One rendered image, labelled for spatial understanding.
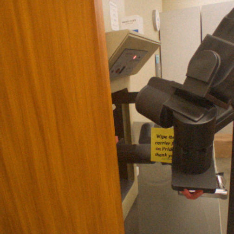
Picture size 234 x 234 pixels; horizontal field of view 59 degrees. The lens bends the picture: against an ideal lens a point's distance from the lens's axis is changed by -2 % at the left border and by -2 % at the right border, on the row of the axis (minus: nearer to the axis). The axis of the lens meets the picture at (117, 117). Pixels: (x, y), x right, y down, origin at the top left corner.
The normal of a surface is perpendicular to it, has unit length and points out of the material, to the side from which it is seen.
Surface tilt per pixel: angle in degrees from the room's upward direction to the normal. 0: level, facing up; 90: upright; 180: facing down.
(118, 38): 90
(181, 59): 90
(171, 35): 90
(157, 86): 68
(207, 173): 24
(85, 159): 90
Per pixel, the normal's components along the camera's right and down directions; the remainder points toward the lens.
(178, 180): -0.19, -0.78
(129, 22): -0.37, 0.26
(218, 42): -0.72, -0.17
